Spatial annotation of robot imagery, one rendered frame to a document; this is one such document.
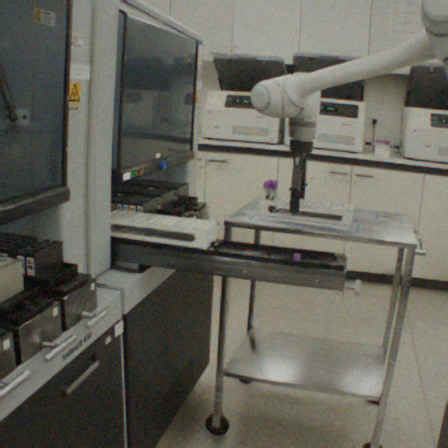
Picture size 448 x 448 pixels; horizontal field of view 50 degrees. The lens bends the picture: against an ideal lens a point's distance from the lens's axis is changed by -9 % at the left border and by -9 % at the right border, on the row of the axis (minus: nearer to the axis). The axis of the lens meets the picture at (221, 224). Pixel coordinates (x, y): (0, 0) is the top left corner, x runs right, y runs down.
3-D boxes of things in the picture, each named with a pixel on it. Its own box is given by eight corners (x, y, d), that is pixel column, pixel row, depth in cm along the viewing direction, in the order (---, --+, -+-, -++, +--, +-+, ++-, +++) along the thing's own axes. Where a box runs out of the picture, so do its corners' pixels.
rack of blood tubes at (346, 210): (257, 219, 164) (258, 199, 163) (264, 213, 174) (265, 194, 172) (350, 230, 156) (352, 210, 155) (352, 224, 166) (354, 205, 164)
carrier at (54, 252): (56, 266, 109) (55, 239, 107) (64, 267, 108) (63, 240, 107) (27, 282, 98) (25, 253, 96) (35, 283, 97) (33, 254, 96)
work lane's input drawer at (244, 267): (86, 263, 139) (85, 231, 137) (108, 250, 152) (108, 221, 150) (359, 302, 121) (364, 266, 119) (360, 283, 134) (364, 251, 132)
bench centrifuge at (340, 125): (282, 146, 353) (287, 48, 337) (293, 141, 412) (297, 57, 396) (362, 154, 340) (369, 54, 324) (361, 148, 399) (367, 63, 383)
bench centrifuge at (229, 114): (199, 139, 368) (204, 51, 353) (224, 135, 426) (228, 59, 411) (277, 145, 353) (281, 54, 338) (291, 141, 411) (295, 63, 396)
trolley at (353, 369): (203, 434, 181) (214, 218, 162) (236, 378, 224) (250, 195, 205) (386, 471, 163) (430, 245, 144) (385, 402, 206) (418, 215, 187)
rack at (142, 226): (100, 239, 138) (100, 217, 137) (115, 231, 147) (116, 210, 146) (205, 254, 131) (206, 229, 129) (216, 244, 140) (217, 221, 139)
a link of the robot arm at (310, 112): (297, 120, 166) (274, 119, 156) (299, 73, 162) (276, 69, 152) (325, 123, 159) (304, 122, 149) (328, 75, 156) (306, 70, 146)
